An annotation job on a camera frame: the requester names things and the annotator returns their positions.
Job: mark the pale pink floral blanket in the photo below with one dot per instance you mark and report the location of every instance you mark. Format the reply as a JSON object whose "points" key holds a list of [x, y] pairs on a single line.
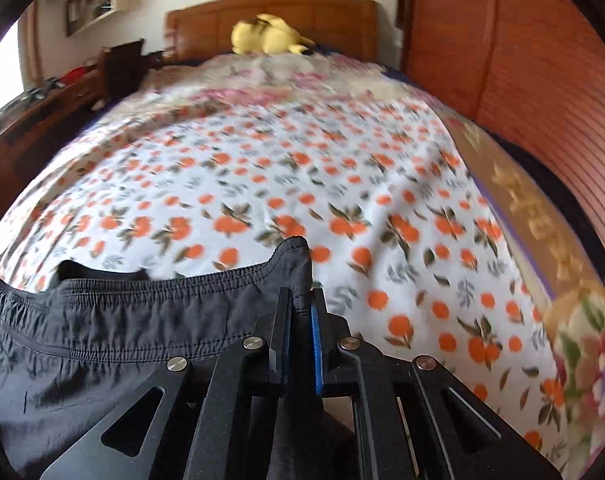
{"points": [[282, 72]]}

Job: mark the wooden headboard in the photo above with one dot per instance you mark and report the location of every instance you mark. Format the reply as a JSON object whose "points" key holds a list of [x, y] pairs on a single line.
{"points": [[332, 25]]}

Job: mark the wooden desk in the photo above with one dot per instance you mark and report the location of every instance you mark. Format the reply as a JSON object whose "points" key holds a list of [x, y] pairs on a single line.
{"points": [[12, 160]]}

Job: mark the wooden chair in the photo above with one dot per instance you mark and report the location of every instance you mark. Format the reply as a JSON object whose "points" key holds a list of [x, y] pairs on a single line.
{"points": [[122, 70]]}

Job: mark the yellow plush toy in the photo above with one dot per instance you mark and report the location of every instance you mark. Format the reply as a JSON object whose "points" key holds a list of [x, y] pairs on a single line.
{"points": [[262, 35]]}

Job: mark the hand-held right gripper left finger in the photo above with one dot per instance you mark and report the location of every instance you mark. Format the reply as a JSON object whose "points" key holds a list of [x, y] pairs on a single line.
{"points": [[281, 340]]}

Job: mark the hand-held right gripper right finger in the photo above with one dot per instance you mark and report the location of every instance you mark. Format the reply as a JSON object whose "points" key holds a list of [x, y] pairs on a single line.
{"points": [[316, 350]]}

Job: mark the row of books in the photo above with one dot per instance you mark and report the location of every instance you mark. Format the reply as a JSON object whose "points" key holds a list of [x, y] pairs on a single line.
{"points": [[90, 12]]}

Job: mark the red basket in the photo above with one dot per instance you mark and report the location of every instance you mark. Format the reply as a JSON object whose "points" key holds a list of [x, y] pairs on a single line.
{"points": [[77, 75]]}

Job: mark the wooden louvered wardrobe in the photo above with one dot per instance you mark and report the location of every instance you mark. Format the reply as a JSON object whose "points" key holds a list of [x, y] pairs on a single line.
{"points": [[532, 60]]}

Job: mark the orange-print white bed sheet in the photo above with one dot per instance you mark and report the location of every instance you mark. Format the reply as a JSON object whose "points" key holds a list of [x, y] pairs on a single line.
{"points": [[282, 170]]}

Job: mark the gold floral bedspread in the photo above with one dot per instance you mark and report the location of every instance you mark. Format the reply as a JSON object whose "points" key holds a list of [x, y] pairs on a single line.
{"points": [[582, 335]]}

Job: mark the window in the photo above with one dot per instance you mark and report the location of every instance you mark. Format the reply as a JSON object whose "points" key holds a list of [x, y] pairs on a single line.
{"points": [[7, 75]]}

